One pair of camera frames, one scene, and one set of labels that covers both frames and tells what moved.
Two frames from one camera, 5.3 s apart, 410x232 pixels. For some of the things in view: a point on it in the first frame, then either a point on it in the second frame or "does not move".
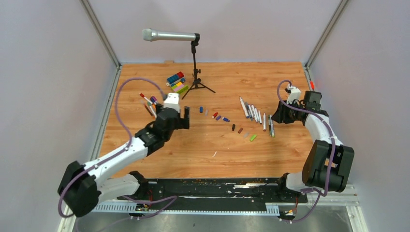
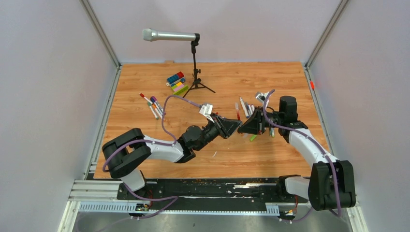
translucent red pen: [148, 109] -> [238, 111]
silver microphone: [150, 35] does not move
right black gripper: [280, 116] -> [252, 125]
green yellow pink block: [180, 88] does not move
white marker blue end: [244, 108] does not move
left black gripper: [184, 123] -> [226, 127]
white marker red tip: [142, 95] does not move
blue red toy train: [173, 80] does not move
